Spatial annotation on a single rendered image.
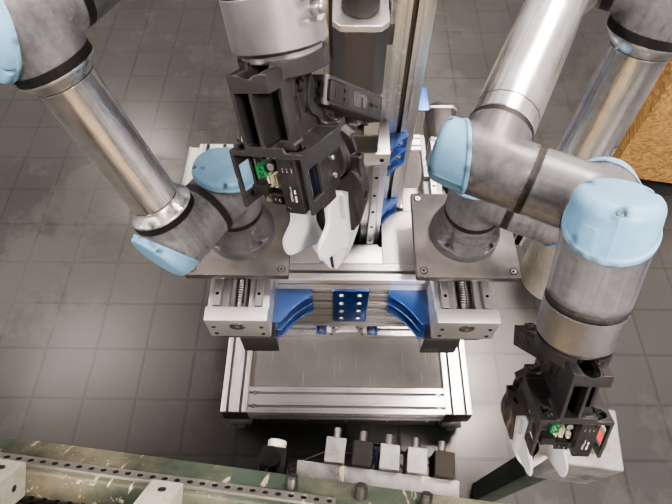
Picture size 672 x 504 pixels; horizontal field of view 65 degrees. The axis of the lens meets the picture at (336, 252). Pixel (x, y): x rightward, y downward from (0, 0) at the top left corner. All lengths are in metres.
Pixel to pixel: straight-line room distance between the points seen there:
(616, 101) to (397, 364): 1.27
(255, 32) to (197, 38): 3.06
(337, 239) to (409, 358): 1.48
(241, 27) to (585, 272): 0.34
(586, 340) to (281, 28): 0.37
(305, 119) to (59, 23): 0.45
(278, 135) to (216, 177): 0.58
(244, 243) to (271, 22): 0.77
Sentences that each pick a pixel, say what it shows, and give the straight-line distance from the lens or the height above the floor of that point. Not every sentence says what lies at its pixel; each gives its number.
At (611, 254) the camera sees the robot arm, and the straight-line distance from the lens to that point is 0.48.
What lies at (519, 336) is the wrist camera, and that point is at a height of 1.44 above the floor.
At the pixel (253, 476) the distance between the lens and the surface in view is 1.21.
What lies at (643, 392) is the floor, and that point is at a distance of 2.42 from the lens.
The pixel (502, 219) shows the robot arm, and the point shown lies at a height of 1.21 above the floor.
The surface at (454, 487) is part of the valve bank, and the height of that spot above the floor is 0.74.
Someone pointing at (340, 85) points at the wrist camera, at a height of 1.72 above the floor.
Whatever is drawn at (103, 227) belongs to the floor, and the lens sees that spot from 2.66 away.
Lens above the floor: 2.03
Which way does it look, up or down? 59 degrees down
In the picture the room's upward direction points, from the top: straight up
